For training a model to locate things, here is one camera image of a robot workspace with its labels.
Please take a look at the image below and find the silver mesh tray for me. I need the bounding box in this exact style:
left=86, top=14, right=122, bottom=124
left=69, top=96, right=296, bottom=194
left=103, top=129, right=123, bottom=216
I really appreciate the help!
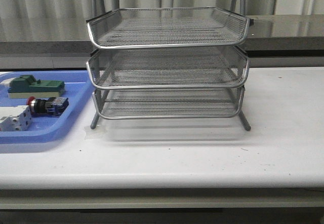
left=92, top=87, right=245, bottom=120
left=87, top=7, right=251, bottom=49
left=86, top=46, right=250, bottom=90

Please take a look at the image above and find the red emergency stop button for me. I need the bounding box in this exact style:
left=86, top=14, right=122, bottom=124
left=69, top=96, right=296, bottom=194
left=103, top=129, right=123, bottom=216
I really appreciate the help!
left=26, top=96, right=69, bottom=117

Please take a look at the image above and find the silver mesh bottom tray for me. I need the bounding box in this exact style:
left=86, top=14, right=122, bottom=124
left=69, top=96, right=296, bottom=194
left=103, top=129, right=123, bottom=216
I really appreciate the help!
left=92, top=87, right=245, bottom=120

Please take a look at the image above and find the silver mesh top tray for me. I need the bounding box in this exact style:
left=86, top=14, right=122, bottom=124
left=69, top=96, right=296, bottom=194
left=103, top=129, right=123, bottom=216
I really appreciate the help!
left=87, top=7, right=251, bottom=49

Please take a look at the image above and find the blue plastic tray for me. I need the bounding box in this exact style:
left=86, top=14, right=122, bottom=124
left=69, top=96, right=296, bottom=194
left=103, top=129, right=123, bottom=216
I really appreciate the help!
left=1, top=70, right=93, bottom=144

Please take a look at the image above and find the white circuit breaker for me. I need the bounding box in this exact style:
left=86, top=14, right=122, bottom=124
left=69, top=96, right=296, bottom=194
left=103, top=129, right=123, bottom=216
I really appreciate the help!
left=1, top=105, right=32, bottom=132

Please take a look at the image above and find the small white plastic part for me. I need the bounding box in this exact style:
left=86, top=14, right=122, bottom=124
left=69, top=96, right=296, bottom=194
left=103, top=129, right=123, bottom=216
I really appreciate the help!
left=0, top=78, right=15, bottom=87

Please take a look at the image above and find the silver metal rack frame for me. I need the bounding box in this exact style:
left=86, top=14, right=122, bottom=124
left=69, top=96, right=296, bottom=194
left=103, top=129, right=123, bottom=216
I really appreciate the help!
left=90, top=13, right=255, bottom=131

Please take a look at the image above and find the green electrical switch block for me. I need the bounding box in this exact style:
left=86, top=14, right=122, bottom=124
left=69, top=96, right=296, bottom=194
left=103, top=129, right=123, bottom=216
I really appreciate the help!
left=8, top=75, right=65, bottom=99

